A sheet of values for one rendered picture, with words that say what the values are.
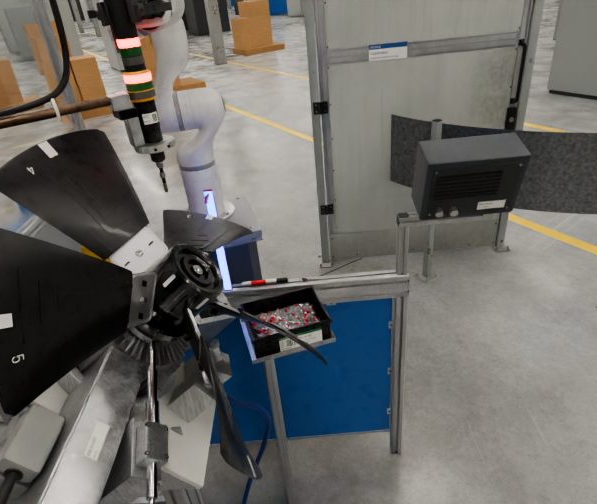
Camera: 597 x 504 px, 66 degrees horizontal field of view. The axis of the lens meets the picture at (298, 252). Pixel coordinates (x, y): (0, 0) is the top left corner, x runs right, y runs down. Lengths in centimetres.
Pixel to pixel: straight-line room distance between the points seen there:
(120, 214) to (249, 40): 1247
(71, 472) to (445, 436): 162
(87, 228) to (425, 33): 216
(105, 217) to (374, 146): 208
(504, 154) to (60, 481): 113
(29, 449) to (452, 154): 106
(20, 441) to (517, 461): 175
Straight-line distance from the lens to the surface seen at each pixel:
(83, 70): 841
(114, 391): 82
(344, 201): 286
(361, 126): 272
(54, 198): 90
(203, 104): 148
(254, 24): 1331
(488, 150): 128
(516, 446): 214
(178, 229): 109
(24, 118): 80
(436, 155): 124
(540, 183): 253
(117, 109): 81
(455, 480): 199
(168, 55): 147
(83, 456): 74
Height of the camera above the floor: 166
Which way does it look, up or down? 31 degrees down
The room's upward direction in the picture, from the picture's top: 6 degrees counter-clockwise
